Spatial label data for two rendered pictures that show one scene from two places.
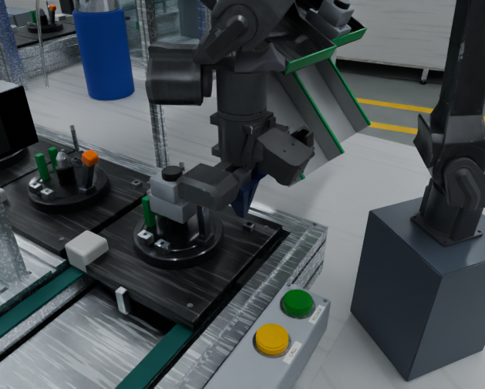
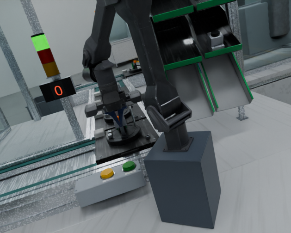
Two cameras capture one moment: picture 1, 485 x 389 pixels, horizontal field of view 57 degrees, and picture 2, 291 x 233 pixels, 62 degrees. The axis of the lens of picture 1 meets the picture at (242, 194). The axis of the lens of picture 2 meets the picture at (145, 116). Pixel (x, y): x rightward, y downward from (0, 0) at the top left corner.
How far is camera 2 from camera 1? 0.65 m
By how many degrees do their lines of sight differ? 47
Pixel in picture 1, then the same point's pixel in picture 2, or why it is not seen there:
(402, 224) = (163, 140)
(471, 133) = (151, 94)
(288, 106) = (197, 86)
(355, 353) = not seen: hidden behind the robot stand
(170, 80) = (85, 74)
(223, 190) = (88, 110)
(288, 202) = not seen: hidden behind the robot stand
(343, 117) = (242, 94)
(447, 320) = (165, 191)
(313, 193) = (226, 135)
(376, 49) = not seen: outside the picture
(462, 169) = (149, 110)
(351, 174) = (261, 130)
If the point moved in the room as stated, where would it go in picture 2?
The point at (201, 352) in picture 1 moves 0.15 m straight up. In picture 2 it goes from (89, 170) to (73, 130)
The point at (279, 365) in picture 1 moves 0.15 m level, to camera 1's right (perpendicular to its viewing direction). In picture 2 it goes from (100, 181) to (132, 199)
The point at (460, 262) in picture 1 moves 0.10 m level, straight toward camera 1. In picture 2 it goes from (158, 157) to (118, 171)
